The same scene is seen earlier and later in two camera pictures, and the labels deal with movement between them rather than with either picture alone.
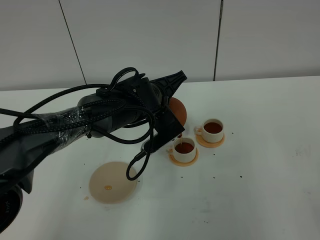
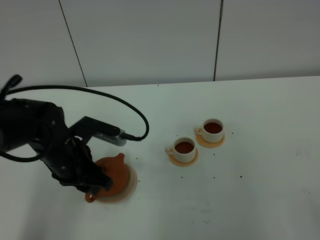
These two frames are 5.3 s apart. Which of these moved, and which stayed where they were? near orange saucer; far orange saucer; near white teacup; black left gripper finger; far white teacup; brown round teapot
Moved: black left gripper finger; brown round teapot
Stayed: far white teacup; near orange saucer; near white teacup; far orange saucer
